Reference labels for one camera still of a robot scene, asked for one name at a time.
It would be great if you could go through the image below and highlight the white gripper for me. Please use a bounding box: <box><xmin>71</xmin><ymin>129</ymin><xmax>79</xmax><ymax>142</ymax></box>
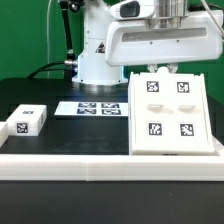
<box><xmin>105</xmin><ymin>16</ymin><xmax>223</xmax><ymax>73</ymax></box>

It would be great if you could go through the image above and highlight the white cabinet body box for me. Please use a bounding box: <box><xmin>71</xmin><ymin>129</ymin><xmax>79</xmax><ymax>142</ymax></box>
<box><xmin>128</xmin><ymin>72</ymin><xmax>214</xmax><ymax>155</ymax></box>

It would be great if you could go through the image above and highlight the white cabinet top block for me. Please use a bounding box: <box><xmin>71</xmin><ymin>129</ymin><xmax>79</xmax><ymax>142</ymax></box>
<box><xmin>7</xmin><ymin>104</ymin><xmax>47</xmax><ymax>136</ymax></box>

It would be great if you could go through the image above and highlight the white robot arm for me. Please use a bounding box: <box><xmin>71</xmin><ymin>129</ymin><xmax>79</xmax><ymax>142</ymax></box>
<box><xmin>73</xmin><ymin>0</ymin><xmax>224</xmax><ymax>86</ymax></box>

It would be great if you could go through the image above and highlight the white marker sheet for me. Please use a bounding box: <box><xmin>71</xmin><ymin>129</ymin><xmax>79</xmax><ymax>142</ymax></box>
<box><xmin>55</xmin><ymin>101</ymin><xmax>128</xmax><ymax>117</ymax></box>

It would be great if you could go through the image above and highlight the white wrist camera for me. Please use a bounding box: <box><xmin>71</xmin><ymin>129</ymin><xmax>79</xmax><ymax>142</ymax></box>
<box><xmin>110</xmin><ymin>0</ymin><xmax>155</xmax><ymax>20</ymax></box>

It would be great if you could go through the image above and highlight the white fence frame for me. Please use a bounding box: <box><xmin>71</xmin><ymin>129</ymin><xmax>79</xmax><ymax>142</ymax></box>
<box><xmin>0</xmin><ymin>120</ymin><xmax>224</xmax><ymax>183</ymax></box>

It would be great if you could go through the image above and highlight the black cable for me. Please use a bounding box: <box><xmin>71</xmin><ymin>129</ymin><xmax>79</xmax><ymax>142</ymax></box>
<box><xmin>27</xmin><ymin>61</ymin><xmax>73</xmax><ymax>80</ymax></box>

